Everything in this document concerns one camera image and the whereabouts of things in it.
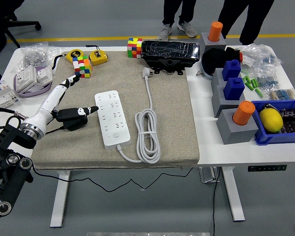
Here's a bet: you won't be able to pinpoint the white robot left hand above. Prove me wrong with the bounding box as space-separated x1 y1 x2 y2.
21 73 99 139

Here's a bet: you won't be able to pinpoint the black power adapter plug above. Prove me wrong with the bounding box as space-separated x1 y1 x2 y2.
61 115 88 132

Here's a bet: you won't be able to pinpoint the white power strip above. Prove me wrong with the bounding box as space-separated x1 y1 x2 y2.
94 90 132 150

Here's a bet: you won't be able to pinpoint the thin black adapter cord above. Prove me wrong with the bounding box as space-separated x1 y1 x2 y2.
31 126 194 193

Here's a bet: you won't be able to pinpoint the small white socket panel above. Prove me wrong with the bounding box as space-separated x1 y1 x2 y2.
35 65 54 86

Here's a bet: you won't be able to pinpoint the white circuit breaker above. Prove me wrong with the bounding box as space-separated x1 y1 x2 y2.
0 80 20 109

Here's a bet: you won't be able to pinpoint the clear bag of screws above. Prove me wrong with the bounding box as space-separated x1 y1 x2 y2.
11 42 50 74

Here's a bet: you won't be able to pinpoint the colourful puzzle cube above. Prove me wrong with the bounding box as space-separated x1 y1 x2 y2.
72 55 93 79
127 37 144 59

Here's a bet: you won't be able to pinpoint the empty clear plastic bag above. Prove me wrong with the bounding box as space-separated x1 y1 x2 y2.
48 45 64 61

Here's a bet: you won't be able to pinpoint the round yellow tape measure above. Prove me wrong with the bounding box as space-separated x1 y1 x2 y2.
51 48 86 74

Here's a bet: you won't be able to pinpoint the square yellow tape measure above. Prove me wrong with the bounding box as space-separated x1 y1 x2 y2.
85 44 109 66

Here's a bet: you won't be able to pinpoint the black office chair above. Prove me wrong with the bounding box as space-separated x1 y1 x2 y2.
0 0 42 50

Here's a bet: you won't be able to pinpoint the grey-brown mat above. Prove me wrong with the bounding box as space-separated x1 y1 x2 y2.
31 51 200 170

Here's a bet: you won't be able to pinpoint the black plastic-wrapped box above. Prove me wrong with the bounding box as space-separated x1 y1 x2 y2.
140 40 201 62

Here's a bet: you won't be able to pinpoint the person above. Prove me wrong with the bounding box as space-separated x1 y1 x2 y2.
158 0 199 41
217 0 276 46

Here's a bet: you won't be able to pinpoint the white desk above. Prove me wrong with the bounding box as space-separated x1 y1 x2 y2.
0 46 295 228

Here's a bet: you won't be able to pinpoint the grey square block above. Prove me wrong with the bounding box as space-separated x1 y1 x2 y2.
216 108 259 145
211 85 246 118
201 32 227 54
210 68 228 90

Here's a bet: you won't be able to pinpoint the black cloth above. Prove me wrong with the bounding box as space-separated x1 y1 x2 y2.
201 46 241 76

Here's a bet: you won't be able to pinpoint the silver metal box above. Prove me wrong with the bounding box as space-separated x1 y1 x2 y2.
199 167 221 184

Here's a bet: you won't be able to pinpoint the orange cylinder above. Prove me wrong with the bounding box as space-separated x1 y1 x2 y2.
232 100 256 126
208 21 224 42

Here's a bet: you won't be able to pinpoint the blue peg block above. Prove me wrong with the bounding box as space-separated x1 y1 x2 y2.
223 77 245 101
222 59 241 82

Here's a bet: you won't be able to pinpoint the clear bag of blue parts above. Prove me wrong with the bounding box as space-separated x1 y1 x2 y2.
240 66 280 90
239 43 284 68

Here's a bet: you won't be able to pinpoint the black clip tool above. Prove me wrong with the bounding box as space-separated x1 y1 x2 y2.
262 103 277 114

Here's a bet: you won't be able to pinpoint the yellow lemon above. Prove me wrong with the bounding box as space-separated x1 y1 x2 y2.
259 108 284 134

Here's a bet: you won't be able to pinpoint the blue plastic bin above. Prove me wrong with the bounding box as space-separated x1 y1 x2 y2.
251 99 295 146

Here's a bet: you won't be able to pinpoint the black desk control panel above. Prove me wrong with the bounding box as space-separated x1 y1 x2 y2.
247 164 288 172

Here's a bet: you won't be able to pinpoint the clear bag of resistors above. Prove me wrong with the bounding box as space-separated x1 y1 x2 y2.
269 88 295 101

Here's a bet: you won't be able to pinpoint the dark maroon capacitors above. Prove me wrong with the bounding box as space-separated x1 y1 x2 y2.
279 108 295 135

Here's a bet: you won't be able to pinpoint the large white switch panel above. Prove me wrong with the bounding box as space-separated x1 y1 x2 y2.
15 65 39 94

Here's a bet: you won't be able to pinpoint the white power strip cord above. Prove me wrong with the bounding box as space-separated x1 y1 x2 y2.
116 67 161 164

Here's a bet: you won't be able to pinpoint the black mounting bracket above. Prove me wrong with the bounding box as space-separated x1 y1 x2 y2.
145 58 196 76

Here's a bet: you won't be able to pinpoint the black hanging power cable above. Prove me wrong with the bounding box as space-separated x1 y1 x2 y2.
212 167 222 236

